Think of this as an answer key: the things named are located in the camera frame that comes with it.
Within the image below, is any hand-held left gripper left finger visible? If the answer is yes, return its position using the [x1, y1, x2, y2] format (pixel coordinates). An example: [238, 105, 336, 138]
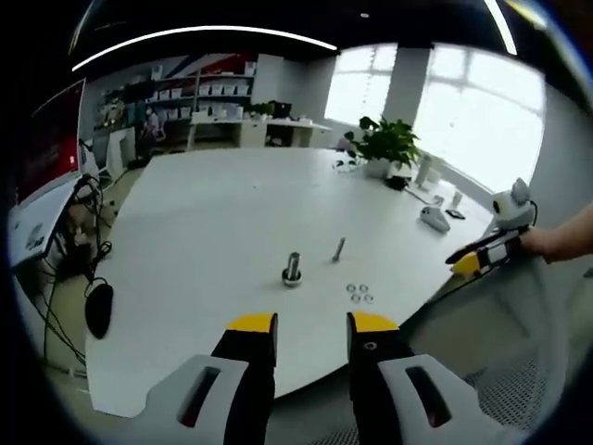
[133, 311, 280, 445]

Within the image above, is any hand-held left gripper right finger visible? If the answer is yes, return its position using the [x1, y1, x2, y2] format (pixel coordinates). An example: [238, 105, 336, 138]
[347, 311, 527, 445]

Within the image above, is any thick threaded stud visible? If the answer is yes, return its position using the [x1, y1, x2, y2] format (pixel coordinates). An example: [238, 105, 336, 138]
[281, 250, 305, 287]

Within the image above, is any person's right hand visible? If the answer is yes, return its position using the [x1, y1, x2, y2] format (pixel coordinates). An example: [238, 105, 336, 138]
[518, 225, 553, 261]

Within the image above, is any white game controller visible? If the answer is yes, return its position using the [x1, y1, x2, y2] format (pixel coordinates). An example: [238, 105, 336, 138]
[420, 206, 452, 234]

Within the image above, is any grey mesh office chair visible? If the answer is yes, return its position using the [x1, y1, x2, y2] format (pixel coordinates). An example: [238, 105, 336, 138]
[407, 257, 586, 435]

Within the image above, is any white cup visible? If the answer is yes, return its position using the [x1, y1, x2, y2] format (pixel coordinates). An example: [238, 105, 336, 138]
[415, 155, 435, 187]

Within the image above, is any white plant pot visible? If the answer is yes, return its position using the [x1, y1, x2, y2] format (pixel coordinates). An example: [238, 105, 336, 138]
[364, 157, 393, 180]

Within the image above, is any green potted plant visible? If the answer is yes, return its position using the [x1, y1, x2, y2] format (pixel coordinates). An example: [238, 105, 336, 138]
[344, 115, 423, 171]

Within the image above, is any black oval object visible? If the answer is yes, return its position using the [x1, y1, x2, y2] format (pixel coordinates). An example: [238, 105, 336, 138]
[84, 283, 115, 340]

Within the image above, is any short ceiling light strip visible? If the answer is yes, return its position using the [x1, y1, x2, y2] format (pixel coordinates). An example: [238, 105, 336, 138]
[483, 0, 518, 55]

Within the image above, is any white counter table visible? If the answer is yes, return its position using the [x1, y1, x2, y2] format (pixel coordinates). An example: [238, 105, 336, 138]
[188, 115, 333, 150]

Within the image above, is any white computer desk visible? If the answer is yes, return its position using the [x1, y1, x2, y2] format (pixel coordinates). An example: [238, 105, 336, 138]
[6, 174, 95, 268]

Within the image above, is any white storage shelf unit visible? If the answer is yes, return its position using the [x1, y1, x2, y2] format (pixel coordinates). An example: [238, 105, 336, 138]
[95, 52, 259, 132]

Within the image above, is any monitor with red screen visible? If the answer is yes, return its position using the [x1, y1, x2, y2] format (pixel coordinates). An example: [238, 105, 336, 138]
[16, 77, 89, 206]

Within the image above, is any long curved ceiling light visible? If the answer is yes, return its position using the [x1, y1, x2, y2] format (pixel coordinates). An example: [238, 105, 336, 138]
[71, 24, 340, 73]

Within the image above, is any bundle of black cables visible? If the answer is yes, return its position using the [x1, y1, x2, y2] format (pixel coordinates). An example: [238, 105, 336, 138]
[40, 174, 115, 368]

